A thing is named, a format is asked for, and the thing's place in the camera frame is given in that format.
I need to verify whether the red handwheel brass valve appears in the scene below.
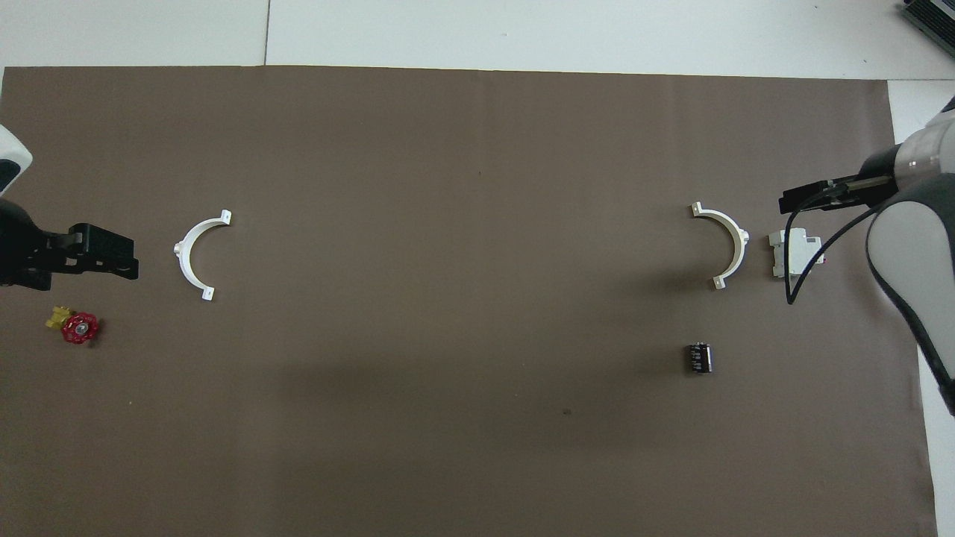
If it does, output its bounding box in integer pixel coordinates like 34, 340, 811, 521
46, 305, 101, 345

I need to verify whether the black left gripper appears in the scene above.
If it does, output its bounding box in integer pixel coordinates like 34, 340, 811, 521
0, 197, 141, 292

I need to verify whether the grey ribbed device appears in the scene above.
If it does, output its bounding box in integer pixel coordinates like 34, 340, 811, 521
898, 0, 955, 38

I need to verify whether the white circuit breaker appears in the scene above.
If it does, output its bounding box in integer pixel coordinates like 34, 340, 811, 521
768, 227, 827, 280

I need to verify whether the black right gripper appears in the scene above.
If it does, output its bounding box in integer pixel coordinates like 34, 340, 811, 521
780, 145, 901, 217

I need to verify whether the white half-ring pipe clamp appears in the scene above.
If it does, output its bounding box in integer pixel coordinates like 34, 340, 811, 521
690, 201, 750, 292
173, 210, 233, 302

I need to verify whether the brown table mat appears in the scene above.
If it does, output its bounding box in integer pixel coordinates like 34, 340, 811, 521
0, 65, 939, 537

